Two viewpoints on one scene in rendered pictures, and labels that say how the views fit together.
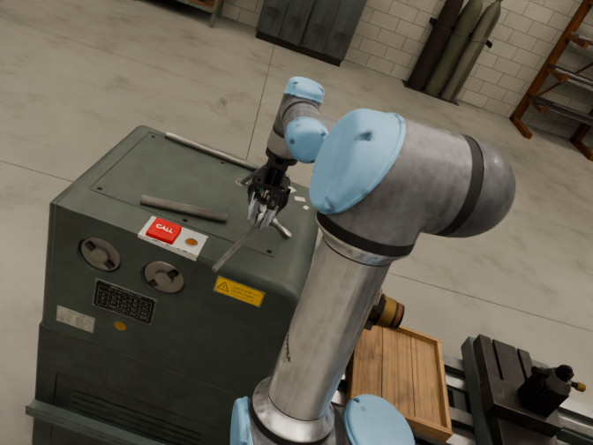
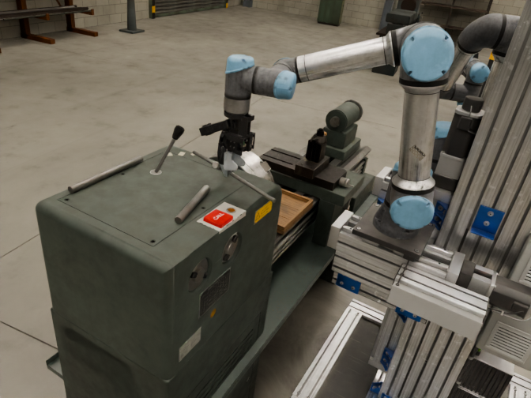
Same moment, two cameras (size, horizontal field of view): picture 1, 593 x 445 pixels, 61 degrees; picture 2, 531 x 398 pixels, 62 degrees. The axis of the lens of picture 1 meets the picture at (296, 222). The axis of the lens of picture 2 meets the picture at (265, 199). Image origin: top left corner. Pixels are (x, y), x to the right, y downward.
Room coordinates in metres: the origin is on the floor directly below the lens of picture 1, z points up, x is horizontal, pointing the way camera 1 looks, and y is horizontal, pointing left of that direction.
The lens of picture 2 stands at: (0.24, 1.08, 1.92)
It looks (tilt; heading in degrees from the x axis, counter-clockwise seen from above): 30 degrees down; 300
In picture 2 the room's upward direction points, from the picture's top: 7 degrees clockwise
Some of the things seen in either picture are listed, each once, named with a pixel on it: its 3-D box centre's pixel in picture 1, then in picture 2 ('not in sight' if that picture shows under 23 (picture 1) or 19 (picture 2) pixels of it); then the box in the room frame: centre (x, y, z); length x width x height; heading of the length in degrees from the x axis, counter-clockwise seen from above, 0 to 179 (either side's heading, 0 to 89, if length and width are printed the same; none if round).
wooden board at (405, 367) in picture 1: (397, 369); (265, 203); (1.12, -0.46, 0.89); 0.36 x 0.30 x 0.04; 3
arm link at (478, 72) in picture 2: not in sight; (477, 72); (0.48, -1.02, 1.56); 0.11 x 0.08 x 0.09; 114
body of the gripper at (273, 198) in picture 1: (273, 177); (237, 131); (0.94, 0.08, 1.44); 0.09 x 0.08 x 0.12; 3
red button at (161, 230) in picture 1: (163, 231); (218, 219); (0.85, 0.26, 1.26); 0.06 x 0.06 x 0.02; 3
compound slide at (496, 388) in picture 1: (519, 405); (312, 164); (1.06, -0.78, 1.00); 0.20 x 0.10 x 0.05; 93
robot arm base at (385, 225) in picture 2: not in sight; (399, 213); (0.48, -0.23, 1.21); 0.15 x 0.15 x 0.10
